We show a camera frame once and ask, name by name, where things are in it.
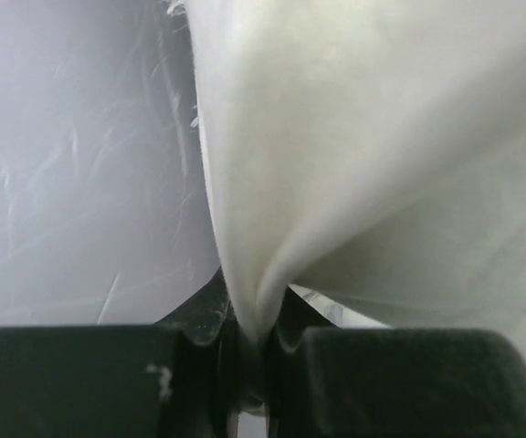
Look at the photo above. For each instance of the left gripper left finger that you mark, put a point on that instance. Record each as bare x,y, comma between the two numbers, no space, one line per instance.
171,378

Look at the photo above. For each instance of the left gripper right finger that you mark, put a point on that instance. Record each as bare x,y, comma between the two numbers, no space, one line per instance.
325,381

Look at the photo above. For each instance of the white pillow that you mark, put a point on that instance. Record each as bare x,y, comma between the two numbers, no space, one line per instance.
372,151

